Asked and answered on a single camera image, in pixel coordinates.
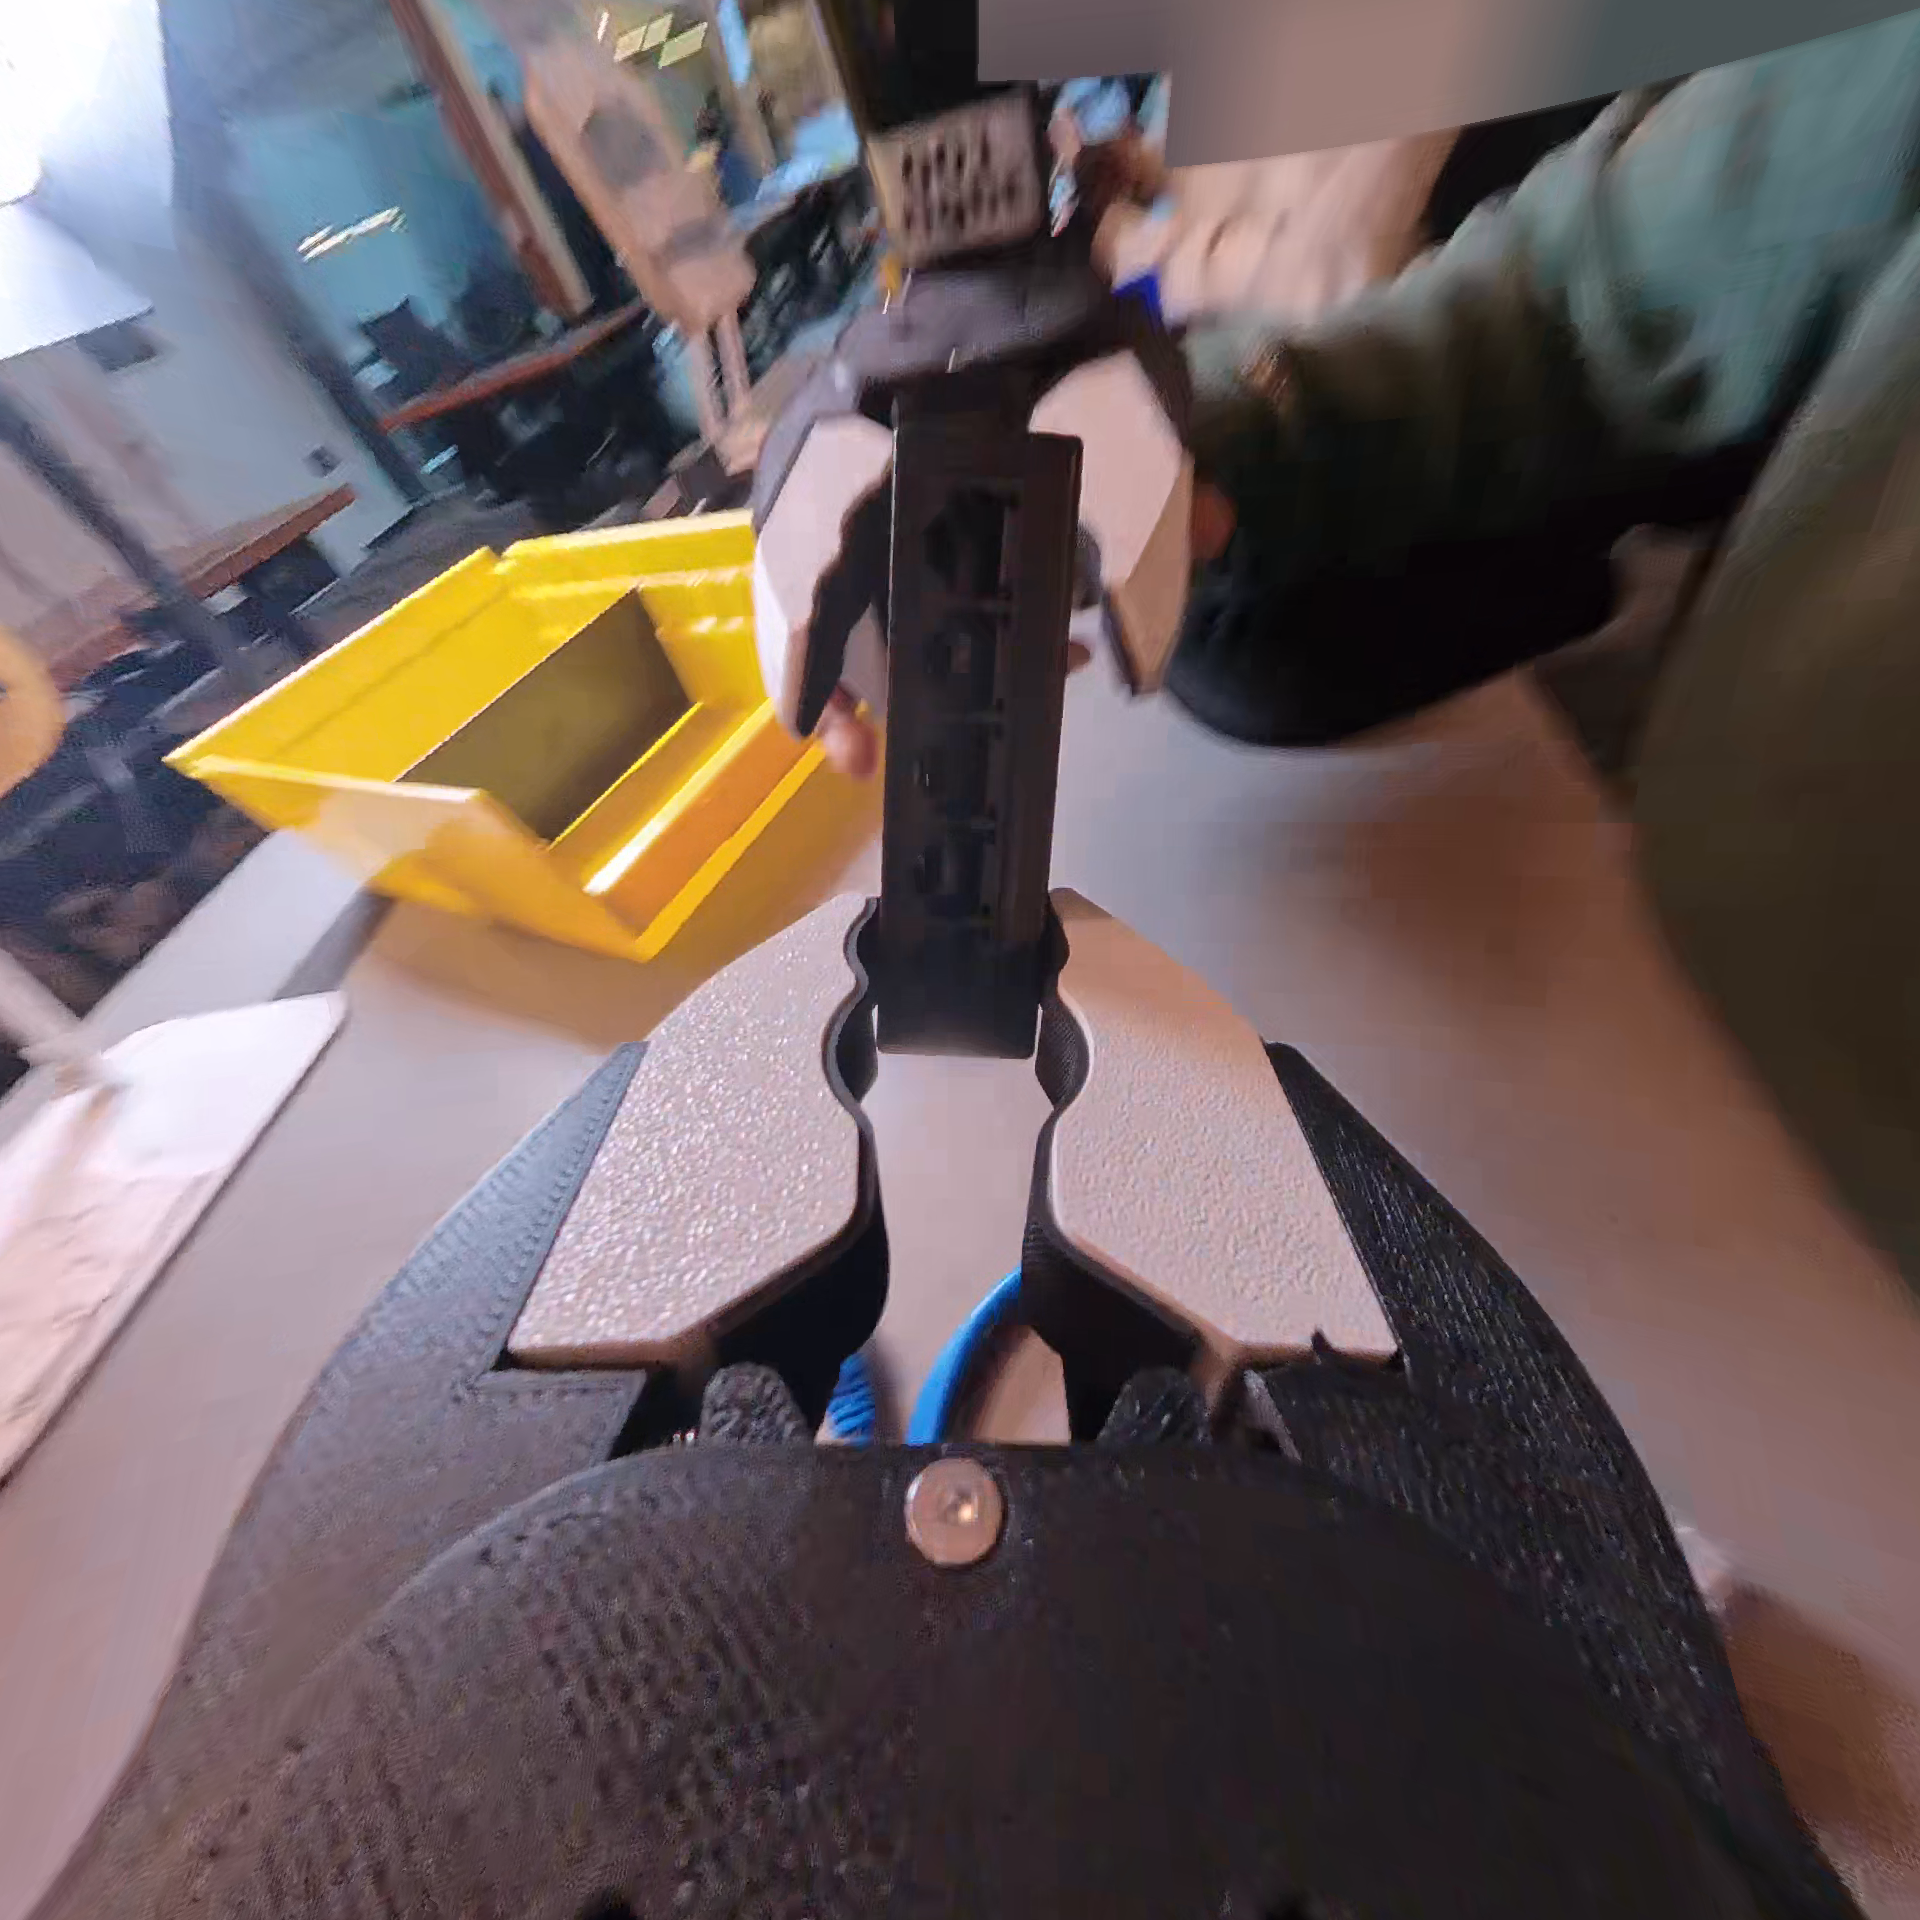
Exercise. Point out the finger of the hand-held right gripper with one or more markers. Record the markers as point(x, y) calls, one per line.
point(809, 525)
point(1141, 497)

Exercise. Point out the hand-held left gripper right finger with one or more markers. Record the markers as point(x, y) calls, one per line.
point(1202, 1169)

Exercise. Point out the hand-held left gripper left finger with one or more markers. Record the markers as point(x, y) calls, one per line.
point(722, 1157)

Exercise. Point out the black network switch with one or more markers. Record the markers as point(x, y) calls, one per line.
point(975, 749)

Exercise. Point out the person's right forearm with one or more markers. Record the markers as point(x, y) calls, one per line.
point(1425, 497)

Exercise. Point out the person's right hand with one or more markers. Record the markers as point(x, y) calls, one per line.
point(852, 744)

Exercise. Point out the wooden standing desk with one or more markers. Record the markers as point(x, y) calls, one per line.
point(511, 377)
point(224, 548)

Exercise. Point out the yellow plastic bin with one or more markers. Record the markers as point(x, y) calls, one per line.
point(451, 841)

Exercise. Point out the white flat sheet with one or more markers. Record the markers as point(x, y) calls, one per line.
point(135, 1185)

